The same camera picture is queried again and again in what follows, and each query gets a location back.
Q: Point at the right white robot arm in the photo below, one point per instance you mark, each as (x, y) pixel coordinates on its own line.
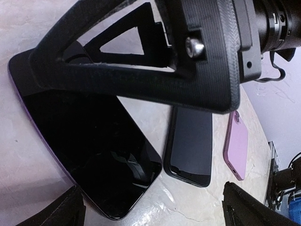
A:
(137, 41)

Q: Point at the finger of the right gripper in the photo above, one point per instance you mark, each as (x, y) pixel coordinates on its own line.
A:
(205, 39)

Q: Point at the purple-edged black-screen phone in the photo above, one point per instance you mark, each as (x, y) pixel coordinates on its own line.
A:
(93, 137)

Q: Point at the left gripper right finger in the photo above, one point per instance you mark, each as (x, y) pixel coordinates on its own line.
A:
(241, 209)

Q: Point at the pink phone face down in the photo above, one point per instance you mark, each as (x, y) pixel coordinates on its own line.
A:
(236, 145)

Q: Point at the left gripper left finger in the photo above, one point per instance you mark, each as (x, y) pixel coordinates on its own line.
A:
(67, 208)

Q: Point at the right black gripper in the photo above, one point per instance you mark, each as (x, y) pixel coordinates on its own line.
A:
(241, 38)

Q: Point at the black phone face up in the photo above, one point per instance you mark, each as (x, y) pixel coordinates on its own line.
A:
(189, 146)

